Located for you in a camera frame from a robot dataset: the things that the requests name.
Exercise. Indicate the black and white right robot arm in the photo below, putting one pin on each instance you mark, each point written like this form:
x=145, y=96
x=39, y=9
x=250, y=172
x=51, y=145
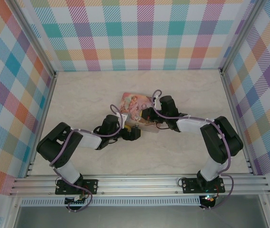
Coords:
x=223, y=140

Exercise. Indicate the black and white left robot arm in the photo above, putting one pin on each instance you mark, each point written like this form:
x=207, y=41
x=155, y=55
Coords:
x=54, y=145

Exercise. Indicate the left controller circuit board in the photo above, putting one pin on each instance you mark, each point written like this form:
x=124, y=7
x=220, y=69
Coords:
x=75, y=200

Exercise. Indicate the controller circuit board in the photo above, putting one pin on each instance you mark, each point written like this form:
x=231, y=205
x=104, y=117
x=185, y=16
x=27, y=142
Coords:
x=207, y=200
x=75, y=200

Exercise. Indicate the grey metal panel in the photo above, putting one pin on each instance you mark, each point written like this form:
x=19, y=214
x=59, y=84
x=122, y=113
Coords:
x=137, y=217

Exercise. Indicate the right controller circuit board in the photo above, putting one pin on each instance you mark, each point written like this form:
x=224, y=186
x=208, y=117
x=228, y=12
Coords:
x=207, y=200

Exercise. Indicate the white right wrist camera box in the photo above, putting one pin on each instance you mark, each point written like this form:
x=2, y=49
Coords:
x=157, y=103

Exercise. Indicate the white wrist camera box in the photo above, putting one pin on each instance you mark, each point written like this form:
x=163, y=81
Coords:
x=157, y=103
x=123, y=118

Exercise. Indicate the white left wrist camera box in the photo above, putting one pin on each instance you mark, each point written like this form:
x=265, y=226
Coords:
x=123, y=118

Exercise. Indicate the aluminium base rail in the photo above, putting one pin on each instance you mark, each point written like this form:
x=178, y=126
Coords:
x=137, y=185

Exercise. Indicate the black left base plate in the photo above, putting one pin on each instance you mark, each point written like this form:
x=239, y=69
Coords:
x=92, y=187

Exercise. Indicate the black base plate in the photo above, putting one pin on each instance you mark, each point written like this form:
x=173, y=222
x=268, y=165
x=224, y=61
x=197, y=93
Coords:
x=189, y=186
x=92, y=187

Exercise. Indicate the aluminium table side rail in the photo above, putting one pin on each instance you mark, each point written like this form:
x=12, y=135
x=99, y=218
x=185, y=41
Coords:
x=45, y=114
x=236, y=114

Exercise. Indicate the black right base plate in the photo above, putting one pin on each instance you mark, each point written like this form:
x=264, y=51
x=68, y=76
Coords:
x=189, y=186

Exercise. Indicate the aluminium frame post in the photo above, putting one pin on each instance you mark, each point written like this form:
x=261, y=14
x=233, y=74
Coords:
x=35, y=40
x=242, y=35

